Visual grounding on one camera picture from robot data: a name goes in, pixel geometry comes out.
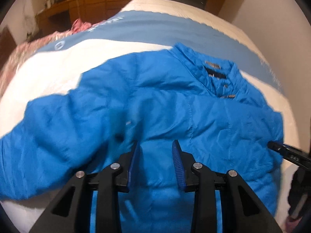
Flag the blue and white bedspread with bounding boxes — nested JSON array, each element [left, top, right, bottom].
[[0, 0, 302, 233]]

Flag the wooden desk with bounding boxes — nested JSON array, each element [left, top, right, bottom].
[[35, 0, 85, 36]]

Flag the pink floral quilt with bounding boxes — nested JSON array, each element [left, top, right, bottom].
[[1, 18, 95, 97]]

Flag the blue puffer jacket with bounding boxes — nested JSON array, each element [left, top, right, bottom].
[[1, 44, 283, 232]]

